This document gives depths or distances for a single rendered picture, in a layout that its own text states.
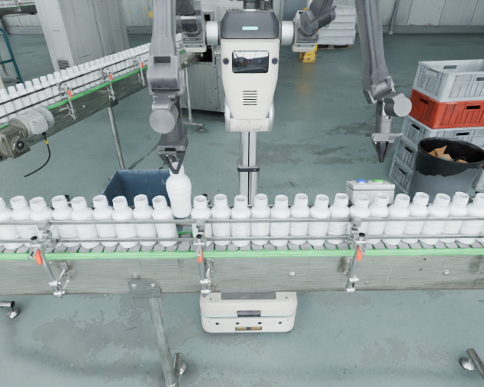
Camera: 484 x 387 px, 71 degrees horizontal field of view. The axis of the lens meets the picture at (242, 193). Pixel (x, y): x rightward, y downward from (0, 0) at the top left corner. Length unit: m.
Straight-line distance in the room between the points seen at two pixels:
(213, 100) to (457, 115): 2.92
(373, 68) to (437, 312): 1.69
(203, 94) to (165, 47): 3.97
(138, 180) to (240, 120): 0.56
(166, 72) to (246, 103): 0.67
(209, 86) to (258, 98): 3.32
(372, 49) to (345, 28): 9.33
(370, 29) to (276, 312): 1.38
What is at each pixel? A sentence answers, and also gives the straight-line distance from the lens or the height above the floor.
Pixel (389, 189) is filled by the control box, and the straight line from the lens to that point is 1.23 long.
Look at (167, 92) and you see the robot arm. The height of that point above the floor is 1.48.
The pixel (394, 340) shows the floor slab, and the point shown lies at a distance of 2.22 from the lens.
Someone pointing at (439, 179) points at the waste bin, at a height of 0.48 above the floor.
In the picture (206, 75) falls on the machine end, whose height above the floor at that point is 0.60.
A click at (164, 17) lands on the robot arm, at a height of 1.63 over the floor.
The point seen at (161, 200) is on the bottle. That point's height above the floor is 1.15.
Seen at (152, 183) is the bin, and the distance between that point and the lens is 1.66.
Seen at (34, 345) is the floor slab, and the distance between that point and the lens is 2.33.
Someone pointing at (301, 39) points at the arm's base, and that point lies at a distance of 1.48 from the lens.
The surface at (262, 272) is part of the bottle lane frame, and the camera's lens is 1.10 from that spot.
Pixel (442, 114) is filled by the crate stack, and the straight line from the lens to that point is 3.16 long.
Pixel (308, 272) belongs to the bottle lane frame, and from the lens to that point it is 1.13.
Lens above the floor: 1.71
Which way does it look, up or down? 33 degrees down
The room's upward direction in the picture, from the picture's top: straight up
